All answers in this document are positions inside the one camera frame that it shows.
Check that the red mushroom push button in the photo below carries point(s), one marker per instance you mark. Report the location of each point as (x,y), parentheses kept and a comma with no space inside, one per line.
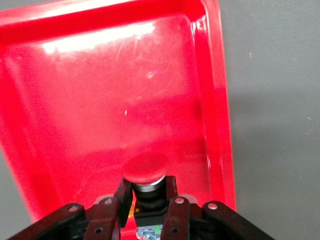
(146,167)

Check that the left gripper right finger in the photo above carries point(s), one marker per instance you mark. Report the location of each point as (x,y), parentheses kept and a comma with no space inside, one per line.
(180,217)

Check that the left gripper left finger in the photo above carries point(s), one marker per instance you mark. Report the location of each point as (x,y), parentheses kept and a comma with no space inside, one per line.
(105,217)

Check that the red plastic tray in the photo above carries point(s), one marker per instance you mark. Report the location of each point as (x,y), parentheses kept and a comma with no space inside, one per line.
(100,100)

